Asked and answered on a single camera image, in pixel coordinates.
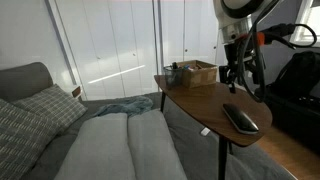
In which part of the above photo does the dark wooden side table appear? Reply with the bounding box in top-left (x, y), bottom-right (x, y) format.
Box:
top-left (153, 73), bottom-right (274, 180)

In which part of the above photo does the black wire mesh basket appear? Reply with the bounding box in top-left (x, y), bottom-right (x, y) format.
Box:
top-left (163, 65), bottom-right (184, 90)

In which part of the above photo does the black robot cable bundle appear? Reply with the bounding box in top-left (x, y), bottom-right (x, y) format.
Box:
top-left (235, 0), bottom-right (318, 103)

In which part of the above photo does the light grey seat cushion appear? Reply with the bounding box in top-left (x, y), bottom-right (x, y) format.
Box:
top-left (127, 109), bottom-right (188, 180)
top-left (53, 112), bottom-right (137, 180)

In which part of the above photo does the grey dash-patterned pillow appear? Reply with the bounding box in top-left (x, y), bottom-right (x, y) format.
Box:
top-left (0, 98), bottom-right (61, 180)

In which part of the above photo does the white bifold closet door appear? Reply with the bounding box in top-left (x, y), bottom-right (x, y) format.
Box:
top-left (158, 0), bottom-right (228, 84)
top-left (49, 0), bottom-right (159, 101)

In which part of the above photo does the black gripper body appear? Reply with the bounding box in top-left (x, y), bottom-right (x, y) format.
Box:
top-left (222, 41), bottom-right (265, 84)

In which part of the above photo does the small wooden nightstand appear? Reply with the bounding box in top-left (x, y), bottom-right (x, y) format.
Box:
top-left (68, 84), bottom-right (84, 101)

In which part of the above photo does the grey plaid pillow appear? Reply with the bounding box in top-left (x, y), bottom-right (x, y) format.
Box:
top-left (11, 83), bottom-right (88, 134)

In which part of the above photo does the white framed window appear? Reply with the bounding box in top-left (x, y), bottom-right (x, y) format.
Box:
top-left (288, 0), bottom-right (320, 48)

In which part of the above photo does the blue crumpled blanket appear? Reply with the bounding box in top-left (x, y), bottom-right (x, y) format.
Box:
top-left (91, 95), bottom-right (154, 118)

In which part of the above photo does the white fabric tag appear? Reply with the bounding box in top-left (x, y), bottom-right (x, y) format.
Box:
top-left (200, 127), bottom-right (212, 137)

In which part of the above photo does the black backpack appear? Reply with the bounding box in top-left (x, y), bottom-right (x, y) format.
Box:
top-left (268, 50), bottom-right (320, 99)

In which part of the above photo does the wooden box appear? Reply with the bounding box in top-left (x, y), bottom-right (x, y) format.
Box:
top-left (176, 59), bottom-right (219, 89)

